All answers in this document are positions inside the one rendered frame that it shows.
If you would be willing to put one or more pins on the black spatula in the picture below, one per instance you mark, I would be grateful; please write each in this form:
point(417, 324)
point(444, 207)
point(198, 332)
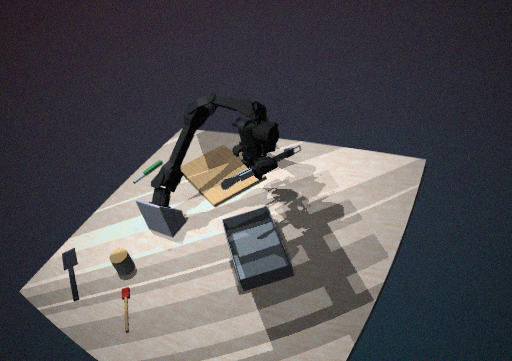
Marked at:
point(69, 260)

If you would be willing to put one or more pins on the light brown wooden board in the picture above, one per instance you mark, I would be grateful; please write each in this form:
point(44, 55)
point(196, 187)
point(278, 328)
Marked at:
point(207, 171)

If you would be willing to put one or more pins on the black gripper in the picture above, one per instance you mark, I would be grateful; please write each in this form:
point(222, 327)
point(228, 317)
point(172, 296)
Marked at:
point(252, 158)

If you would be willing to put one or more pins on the dark grey jar with tan lid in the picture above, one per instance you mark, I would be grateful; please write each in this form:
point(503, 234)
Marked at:
point(122, 261)

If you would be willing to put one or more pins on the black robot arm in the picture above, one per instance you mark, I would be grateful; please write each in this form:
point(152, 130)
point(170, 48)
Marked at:
point(195, 115)

